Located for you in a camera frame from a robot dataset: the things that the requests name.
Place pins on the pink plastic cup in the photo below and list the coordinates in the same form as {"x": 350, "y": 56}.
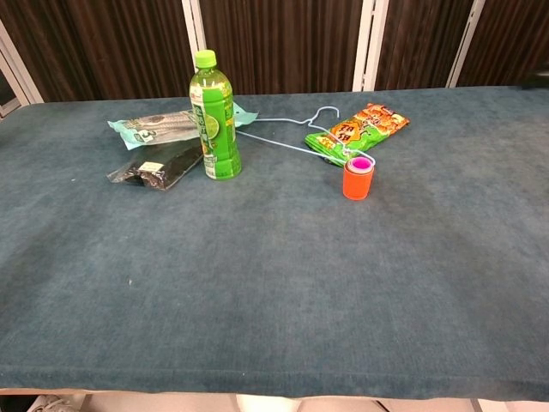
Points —
{"x": 360, "y": 164}

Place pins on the dark teal table cloth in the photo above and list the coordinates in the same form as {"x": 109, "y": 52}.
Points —
{"x": 274, "y": 279}

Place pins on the orange plastic cup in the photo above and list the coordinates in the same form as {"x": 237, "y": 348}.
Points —
{"x": 358, "y": 184}

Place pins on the green tea bottle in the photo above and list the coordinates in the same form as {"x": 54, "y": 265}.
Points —
{"x": 216, "y": 129}

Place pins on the green orange snack bag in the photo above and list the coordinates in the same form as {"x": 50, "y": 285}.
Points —
{"x": 364, "y": 126}

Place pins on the black item in clear bag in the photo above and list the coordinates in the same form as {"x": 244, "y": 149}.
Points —
{"x": 158, "y": 165}

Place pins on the teal plastic package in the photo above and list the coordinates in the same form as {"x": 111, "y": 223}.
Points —
{"x": 158, "y": 126}

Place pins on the brown slatted partition panel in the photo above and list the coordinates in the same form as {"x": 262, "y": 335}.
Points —
{"x": 514, "y": 38}
{"x": 420, "y": 43}
{"x": 279, "y": 43}
{"x": 107, "y": 47}

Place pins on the white sneaker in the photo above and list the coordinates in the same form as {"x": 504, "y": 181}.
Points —
{"x": 53, "y": 404}

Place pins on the white partition post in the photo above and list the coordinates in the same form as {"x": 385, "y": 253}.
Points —
{"x": 465, "y": 43}
{"x": 193, "y": 43}
{"x": 369, "y": 43}
{"x": 19, "y": 68}

